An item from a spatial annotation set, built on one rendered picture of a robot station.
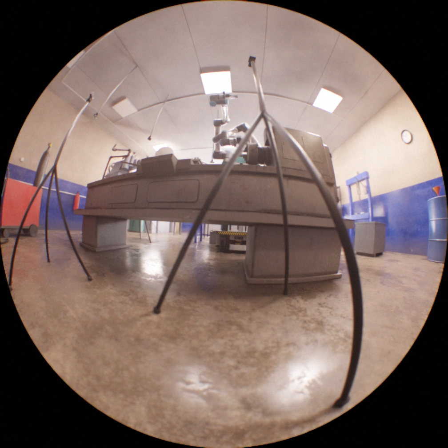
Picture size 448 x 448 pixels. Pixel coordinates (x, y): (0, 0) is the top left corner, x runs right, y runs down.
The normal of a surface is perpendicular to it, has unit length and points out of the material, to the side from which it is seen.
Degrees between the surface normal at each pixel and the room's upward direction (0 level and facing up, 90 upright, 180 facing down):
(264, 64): 180
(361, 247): 90
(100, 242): 90
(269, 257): 90
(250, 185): 90
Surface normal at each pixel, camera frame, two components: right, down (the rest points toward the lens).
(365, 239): -1.00, -0.06
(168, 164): -0.11, 0.74
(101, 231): 0.99, 0.05
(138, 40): -0.06, 1.00
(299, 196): -0.09, -0.04
